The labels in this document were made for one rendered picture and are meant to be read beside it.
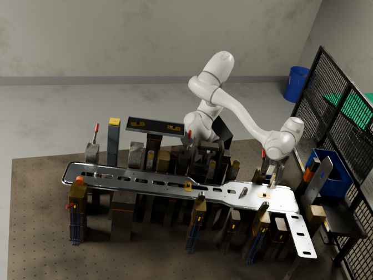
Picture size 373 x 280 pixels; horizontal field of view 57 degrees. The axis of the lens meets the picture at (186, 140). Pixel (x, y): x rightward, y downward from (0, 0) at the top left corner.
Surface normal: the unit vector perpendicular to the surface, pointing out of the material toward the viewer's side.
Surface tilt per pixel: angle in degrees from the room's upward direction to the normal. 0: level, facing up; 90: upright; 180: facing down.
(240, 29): 90
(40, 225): 0
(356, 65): 90
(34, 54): 90
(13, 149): 0
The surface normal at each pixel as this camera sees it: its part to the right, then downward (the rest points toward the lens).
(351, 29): -0.93, 0.07
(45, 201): 0.17, -0.79
